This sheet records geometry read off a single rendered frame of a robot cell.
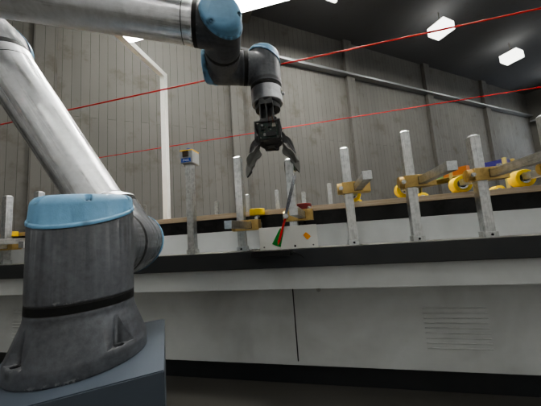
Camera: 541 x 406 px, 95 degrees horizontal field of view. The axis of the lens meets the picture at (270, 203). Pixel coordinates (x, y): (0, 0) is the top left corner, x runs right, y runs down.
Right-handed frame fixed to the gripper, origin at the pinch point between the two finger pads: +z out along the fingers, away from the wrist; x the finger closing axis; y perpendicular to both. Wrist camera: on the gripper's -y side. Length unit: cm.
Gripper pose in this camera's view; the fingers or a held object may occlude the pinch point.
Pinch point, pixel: (273, 176)
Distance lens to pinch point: 71.4
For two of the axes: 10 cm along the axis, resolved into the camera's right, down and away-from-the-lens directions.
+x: 9.9, -0.8, -1.2
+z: 0.7, 9.9, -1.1
